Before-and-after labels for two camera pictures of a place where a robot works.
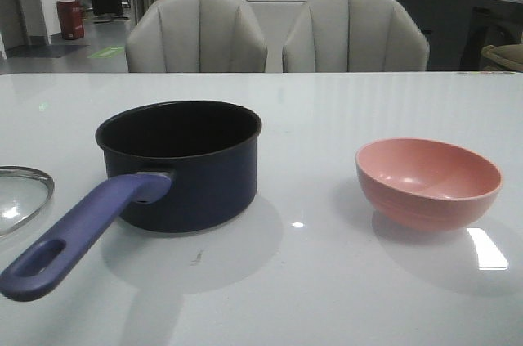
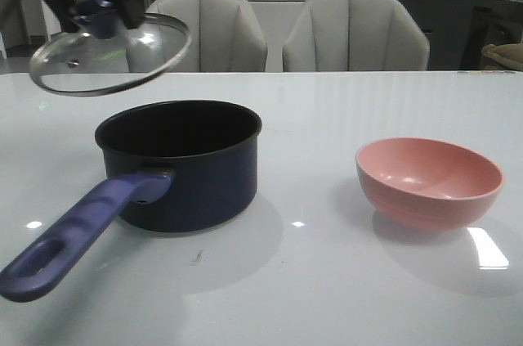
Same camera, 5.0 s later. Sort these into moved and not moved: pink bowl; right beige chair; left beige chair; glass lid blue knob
Moved: glass lid blue knob
Not moved: right beige chair; pink bowl; left beige chair
